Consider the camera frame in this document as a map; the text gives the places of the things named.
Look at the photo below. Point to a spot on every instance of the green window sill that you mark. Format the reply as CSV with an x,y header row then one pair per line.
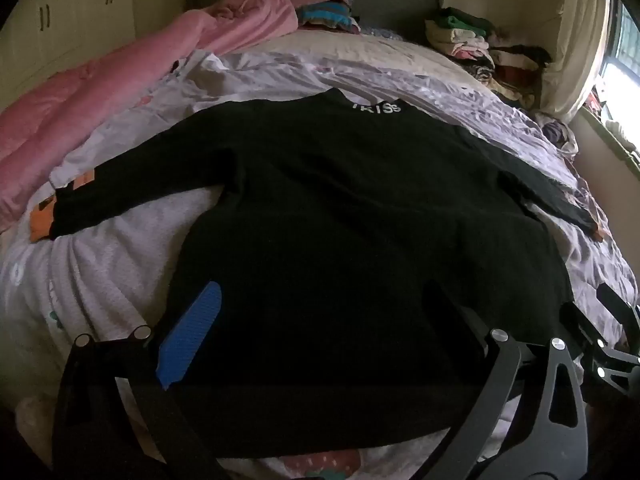
x,y
607,140

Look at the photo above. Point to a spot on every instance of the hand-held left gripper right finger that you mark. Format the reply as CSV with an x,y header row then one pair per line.
x,y
500,365

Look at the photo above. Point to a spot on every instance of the beige blanket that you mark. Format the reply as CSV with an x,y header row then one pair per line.
x,y
380,55

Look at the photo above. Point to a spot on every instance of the window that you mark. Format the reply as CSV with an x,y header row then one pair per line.
x,y
625,55

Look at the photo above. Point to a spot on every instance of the pile of mixed folded clothes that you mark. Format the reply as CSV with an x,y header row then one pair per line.
x,y
490,55

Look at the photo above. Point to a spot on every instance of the cream wardrobe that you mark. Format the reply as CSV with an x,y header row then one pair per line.
x,y
60,25

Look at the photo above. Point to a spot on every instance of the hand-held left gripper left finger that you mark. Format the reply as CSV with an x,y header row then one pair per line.
x,y
190,335

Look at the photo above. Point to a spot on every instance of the bed with lilac sheet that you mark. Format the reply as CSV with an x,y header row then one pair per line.
x,y
115,260

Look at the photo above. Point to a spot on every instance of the grey headboard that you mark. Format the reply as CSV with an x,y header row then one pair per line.
x,y
390,5

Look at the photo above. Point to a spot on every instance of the pink quilt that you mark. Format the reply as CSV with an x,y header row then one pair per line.
x,y
100,90

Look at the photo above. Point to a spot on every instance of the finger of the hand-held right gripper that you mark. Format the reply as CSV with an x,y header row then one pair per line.
x,y
617,300
582,327

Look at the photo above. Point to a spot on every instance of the black sweater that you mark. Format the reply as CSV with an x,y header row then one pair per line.
x,y
350,220

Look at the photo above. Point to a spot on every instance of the cream curtain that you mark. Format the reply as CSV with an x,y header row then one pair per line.
x,y
580,35

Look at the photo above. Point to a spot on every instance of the stack of colourful folded clothes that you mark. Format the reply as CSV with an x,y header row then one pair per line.
x,y
327,15

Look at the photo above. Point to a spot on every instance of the lilac crumpled cloth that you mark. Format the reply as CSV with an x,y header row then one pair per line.
x,y
560,132

